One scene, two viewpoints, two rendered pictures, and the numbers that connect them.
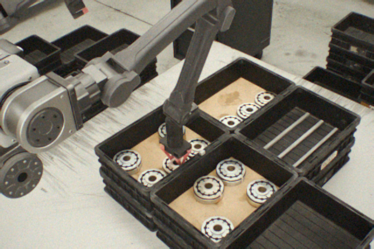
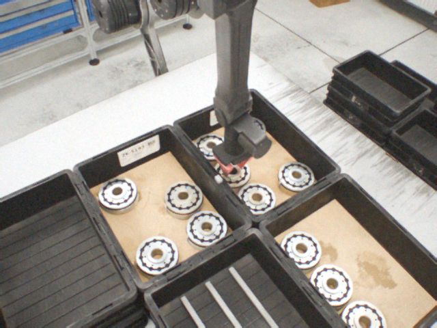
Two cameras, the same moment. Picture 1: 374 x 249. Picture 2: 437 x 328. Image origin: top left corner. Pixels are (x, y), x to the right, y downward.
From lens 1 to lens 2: 143 cm
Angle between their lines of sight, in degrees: 62
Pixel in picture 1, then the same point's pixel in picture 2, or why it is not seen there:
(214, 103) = (362, 246)
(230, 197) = (168, 224)
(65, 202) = not seen: hidden behind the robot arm
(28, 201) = not seen: hidden behind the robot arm
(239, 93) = (389, 288)
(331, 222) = not seen: outside the picture
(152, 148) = (273, 160)
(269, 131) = (289, 312)
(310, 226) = (87, 305)
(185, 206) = (170, 177)
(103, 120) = (360, 145)
